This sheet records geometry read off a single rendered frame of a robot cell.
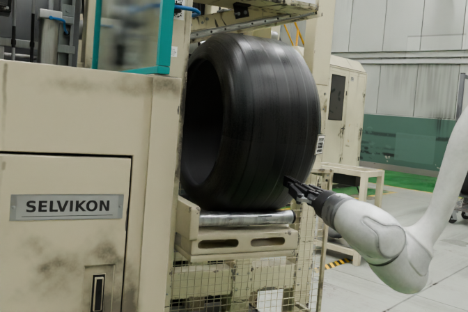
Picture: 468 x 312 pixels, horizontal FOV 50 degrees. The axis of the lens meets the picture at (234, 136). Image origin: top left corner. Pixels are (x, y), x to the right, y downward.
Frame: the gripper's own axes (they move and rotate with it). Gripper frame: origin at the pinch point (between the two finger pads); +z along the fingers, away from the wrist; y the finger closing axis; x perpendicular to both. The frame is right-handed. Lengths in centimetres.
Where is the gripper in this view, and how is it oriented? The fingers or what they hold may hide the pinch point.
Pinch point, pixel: (292, 184)
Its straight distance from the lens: 143.8
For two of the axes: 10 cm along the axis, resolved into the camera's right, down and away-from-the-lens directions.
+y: -9.0, -0.5, -4.4
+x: -1.4, 9.7, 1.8
